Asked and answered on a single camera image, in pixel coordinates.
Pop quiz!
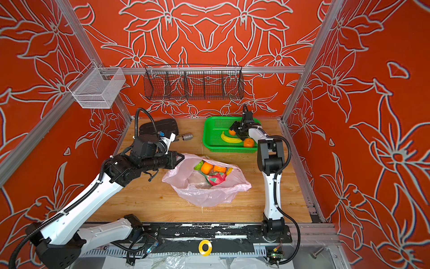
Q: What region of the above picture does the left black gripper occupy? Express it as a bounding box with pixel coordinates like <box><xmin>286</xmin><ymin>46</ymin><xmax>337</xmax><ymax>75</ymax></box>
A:
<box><xmin>142</xmin><ymin>148</ymin><xmax>187</xmax><ymax>172</ymax></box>

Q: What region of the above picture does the pink plastic bag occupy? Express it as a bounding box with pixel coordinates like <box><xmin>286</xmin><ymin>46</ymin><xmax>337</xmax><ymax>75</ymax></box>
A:
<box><xmin>162</xmin><ymin>154</ymin><xmax>252</xmax><ymax>207</ymax></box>

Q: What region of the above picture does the small orange tangerine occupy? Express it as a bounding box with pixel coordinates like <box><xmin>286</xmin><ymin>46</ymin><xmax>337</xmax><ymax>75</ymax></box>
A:
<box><xmin>213</xmin><ymin>165</ymin><xmax>227</xmax><ymax>174</ymax></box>

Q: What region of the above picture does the pink dragon fruit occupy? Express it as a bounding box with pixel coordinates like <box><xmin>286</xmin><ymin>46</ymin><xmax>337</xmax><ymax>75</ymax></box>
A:
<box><xmin>207</xmin><ymin>172</ymin><xmax>226</xmax><ymax>186</ymax></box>

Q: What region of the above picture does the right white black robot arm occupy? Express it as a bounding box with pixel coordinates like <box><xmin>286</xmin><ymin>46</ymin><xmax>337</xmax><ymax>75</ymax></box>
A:
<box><xmin>230</xmin><ymin>105</ymin><xmax>301</xmax><ymax>266</ymax></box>

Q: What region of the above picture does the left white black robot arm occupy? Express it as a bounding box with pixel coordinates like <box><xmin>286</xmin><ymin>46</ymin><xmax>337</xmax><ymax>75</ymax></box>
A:
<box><xmin>8</xmin><ymin>116</ymin><xmax>185</xmax><ymax>269</ymax></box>

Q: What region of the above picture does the yellow banana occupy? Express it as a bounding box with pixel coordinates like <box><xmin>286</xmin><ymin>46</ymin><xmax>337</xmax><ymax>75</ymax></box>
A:
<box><xmin>221</xmin><ymin>131</ymin><xmax>243</xmax><ymax>144</ymax></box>

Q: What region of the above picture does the green plastic basket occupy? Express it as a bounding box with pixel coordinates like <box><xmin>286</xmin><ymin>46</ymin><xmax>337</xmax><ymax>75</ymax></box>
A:
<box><xmin>202</xmin><ymin>116</ymin><xmax>265</xmax><ymax>154</ymax></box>

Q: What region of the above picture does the black plastic tool case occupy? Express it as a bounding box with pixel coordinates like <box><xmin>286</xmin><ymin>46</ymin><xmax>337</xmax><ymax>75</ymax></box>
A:
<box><xmin>139</xmin><ymin>118</ymin><xmax>179</xmax><ymax>137</ymax></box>

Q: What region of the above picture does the yellow tape roll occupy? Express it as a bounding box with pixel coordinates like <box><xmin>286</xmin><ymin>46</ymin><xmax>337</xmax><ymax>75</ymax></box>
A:
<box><xmin>198</xmin><ymin>239</ymin><xmax>213</xmax><ymax>257</ymax></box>

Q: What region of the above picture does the black wire wall basket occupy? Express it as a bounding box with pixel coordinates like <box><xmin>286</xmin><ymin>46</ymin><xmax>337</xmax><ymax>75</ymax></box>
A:
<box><xmin>143</xmin><ymin>65</ymin><xmax>245</xmax><ymax>101</ymax></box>

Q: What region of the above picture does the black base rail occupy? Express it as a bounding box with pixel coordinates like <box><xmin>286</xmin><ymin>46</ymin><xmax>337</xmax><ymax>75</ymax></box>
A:
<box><xmin>116</xmin><ymin>223</ymin><xmax>292</xmax><ymax>243</ymax></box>

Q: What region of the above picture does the white wire mesh basket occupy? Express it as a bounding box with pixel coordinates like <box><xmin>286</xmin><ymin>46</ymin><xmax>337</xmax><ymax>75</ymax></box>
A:
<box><xmin>67</xmin><ymin>62</ymin><xmax>126</xmax><ymax>109</ymax></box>

